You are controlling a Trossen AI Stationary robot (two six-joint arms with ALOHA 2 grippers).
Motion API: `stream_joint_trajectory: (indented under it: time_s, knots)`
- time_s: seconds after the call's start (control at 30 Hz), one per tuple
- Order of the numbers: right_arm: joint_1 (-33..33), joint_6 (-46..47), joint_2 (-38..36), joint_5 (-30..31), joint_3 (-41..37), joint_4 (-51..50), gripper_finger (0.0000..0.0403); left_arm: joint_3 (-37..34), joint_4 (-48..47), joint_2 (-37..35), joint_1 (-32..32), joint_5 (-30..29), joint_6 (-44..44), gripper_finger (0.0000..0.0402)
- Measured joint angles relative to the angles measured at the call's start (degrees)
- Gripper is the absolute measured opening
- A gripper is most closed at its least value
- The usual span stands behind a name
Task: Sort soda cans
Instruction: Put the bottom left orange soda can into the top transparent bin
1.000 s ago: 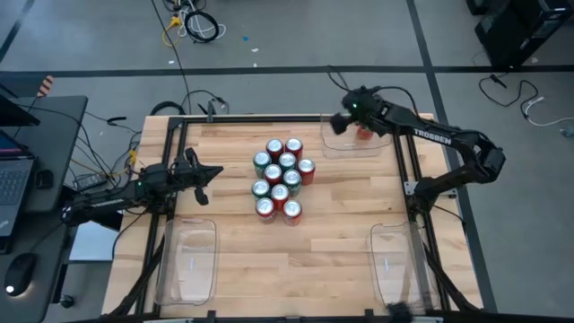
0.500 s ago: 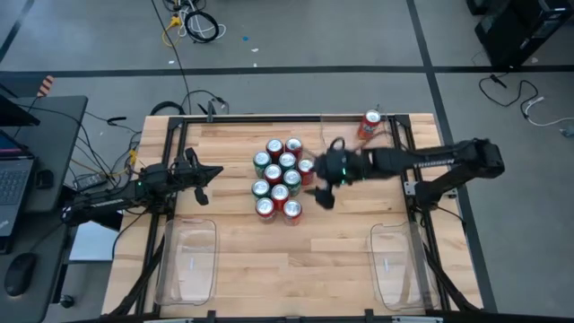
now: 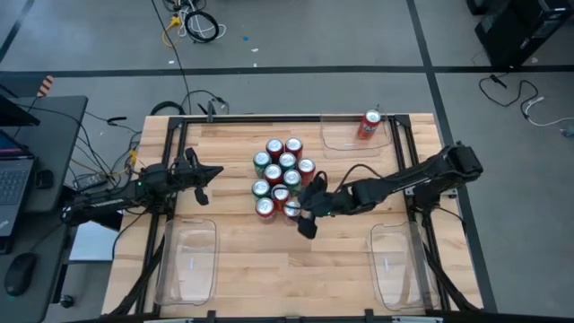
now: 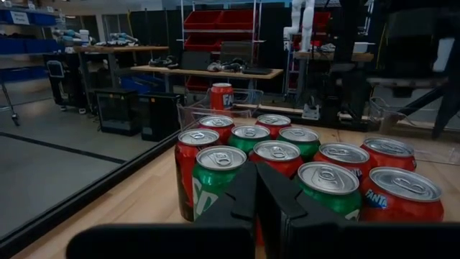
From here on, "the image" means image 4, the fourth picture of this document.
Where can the cart leg with wheel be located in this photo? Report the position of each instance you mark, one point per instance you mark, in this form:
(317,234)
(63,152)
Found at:
(15,120)

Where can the black laptop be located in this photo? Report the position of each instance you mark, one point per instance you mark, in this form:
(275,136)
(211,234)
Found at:
(196,60)

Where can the silver mounting bracket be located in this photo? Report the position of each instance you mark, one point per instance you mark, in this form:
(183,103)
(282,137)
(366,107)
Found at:
(311,113)

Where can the clear plastic bin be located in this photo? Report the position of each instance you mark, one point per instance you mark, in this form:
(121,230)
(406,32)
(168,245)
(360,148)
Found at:
(190,113)
(381,115)

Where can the white metal shelf rack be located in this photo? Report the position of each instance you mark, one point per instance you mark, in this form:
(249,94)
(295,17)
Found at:
(219,31)

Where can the long wooden table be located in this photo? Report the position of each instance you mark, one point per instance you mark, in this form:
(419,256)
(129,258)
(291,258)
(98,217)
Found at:
(201,73)

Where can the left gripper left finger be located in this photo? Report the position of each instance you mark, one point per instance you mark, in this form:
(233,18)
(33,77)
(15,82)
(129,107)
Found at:
(237,216)

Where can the wooden workbench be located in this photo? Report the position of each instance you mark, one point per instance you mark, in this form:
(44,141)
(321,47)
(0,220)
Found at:
(118,47)

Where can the black mesh-front computer tower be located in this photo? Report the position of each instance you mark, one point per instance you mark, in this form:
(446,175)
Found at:
(116,111)

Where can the red storage bin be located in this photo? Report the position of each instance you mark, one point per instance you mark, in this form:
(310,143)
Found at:
(201,19)
(201,42)
(197,83)
(235,19)

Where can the small wooden table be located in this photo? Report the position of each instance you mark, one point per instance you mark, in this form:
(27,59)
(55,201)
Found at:
(323,55)

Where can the blue crate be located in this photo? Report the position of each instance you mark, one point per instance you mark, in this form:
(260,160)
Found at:
(140,84)

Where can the white box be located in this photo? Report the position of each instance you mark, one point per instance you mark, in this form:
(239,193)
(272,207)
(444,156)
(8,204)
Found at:
(361,47)

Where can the black keyboard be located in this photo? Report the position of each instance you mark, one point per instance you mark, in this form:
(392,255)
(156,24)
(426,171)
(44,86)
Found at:
(257,71)

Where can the red Coca-Cola can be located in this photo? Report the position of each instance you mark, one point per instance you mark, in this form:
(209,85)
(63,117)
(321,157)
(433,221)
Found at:
(217,121)
(185,169)
(273,119)
(276,151)

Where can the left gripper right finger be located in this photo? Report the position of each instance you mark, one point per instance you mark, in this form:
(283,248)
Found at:
(284,223)

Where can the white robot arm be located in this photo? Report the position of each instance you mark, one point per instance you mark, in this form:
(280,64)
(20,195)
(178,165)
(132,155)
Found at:
(307,21)

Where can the black monitor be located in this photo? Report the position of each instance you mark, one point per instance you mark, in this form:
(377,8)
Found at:
(236,52)

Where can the blue storage bin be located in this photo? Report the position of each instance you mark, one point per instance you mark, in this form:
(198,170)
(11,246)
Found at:
(21,73)
(43,18)
(28,46)

